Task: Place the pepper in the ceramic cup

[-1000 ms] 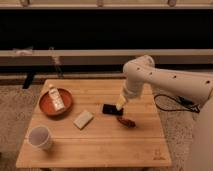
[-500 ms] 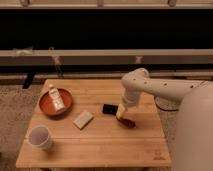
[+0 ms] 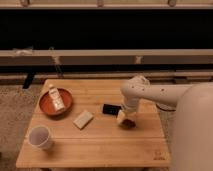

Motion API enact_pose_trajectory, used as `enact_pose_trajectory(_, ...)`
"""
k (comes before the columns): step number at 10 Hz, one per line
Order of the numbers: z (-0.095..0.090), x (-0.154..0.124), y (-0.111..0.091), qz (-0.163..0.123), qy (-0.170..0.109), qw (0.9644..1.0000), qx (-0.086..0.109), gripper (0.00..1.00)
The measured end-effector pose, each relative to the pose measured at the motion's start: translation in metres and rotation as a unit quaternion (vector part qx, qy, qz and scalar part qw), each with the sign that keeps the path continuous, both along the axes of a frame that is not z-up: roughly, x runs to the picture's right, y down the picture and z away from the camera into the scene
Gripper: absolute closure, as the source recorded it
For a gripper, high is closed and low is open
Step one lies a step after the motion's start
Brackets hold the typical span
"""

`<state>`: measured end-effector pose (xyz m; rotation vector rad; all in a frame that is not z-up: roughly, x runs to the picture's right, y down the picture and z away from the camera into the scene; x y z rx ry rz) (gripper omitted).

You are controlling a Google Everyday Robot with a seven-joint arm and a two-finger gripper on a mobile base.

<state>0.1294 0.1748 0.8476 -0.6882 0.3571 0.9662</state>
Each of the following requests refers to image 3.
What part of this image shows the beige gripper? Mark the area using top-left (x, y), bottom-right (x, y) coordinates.
top-left (116, 109), bottom-right (136, 126)

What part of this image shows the dark red pepper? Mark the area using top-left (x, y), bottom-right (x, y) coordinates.
top-left (122, 119), bottom-right (136, 129)

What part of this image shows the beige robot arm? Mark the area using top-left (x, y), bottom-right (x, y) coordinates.
top-left (120, 75), bottom-right (213, 171)

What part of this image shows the black rectangular object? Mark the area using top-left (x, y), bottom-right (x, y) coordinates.
top-left (102, 104), bottom-right (121, 116)

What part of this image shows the beige sponge block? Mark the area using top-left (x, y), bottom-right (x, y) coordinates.
top-left (73, 110), bottom-right (94, 129)

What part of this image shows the wooden table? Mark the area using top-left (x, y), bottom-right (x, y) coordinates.
top-left (16, 79), bottom-right (170, 168)

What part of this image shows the white bottle in bowl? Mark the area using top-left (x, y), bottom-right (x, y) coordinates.
top-left (49, 84), bottom-right (65, 111)

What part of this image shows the orange bowl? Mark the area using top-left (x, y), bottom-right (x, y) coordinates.
top-left (39, 88), bottom-right (73, 116)

